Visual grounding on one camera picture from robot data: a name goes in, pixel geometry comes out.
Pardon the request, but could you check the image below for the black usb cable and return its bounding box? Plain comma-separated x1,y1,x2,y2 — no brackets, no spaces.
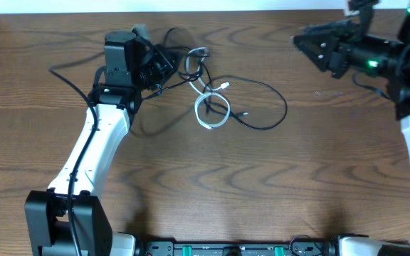
130,27,214,138
203,74,288,132

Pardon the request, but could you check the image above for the left camera black cable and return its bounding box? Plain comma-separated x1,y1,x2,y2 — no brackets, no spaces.
48,52,106,256

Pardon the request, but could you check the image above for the white usb cable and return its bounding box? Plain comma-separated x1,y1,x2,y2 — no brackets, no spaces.
185,46,231,130

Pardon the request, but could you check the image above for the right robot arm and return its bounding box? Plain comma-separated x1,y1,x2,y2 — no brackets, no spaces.
293,1,410,255

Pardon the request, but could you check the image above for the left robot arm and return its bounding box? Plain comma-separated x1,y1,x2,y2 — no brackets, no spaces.
24,23,182,255

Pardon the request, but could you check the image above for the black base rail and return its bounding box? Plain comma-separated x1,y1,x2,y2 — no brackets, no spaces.
112,233,337,256

